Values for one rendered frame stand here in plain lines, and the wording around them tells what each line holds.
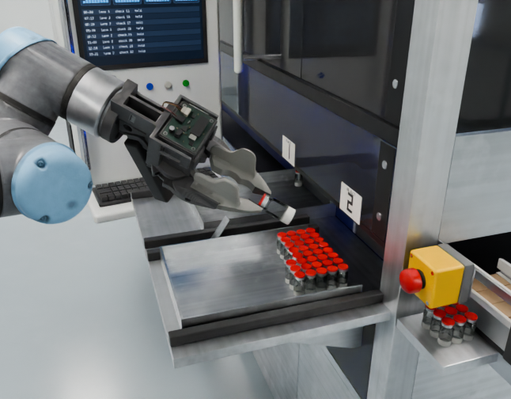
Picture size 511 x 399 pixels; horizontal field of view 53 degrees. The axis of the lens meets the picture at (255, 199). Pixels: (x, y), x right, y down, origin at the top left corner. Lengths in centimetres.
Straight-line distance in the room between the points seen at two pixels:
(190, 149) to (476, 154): 50
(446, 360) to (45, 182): 67
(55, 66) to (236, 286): 56
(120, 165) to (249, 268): 80
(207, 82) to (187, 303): 95
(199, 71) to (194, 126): 115
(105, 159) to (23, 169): 122
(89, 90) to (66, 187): 15
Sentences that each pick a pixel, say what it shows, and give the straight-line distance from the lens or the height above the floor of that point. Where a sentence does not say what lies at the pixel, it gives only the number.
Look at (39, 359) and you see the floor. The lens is 235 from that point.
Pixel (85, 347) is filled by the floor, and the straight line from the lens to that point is 234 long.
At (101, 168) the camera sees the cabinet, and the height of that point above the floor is 86.
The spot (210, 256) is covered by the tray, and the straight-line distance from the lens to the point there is 111.
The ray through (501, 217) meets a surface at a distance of 100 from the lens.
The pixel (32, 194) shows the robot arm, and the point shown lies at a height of 126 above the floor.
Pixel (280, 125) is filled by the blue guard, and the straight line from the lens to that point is 137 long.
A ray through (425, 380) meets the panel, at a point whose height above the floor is 70.
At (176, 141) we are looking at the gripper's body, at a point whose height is 127.
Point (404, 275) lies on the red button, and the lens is 85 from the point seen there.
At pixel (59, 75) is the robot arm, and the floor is 134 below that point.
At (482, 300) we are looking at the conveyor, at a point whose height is 93.
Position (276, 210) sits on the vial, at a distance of 63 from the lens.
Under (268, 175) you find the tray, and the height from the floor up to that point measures 90.
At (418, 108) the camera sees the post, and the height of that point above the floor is 126.
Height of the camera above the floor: 145
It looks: 24 degrees down
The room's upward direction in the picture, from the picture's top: straight up
